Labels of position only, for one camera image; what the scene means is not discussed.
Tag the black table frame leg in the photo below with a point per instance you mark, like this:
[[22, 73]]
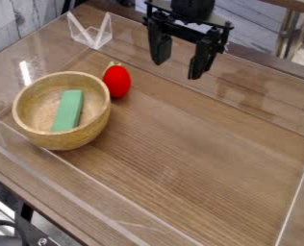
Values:
[[35, 237]]

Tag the brown wooden bowl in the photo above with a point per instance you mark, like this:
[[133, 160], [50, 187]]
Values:
[[35, 106]]

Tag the green rectangular stick block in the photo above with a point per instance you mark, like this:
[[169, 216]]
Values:
[[69, 110]]

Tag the metal table leg background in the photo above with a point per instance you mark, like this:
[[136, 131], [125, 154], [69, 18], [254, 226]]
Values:
[[291, 36]]

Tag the red toy strawberry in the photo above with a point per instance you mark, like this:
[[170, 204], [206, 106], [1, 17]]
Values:
[[117, 79]]

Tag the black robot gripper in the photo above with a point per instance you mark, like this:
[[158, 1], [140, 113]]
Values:
[[188, 19]]

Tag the clear acrylic corner bracket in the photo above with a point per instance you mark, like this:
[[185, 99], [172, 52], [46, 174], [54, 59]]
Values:
[[91, 37]]

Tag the clear acrylic front barrier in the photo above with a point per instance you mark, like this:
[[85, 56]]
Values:
[[86, 208]]

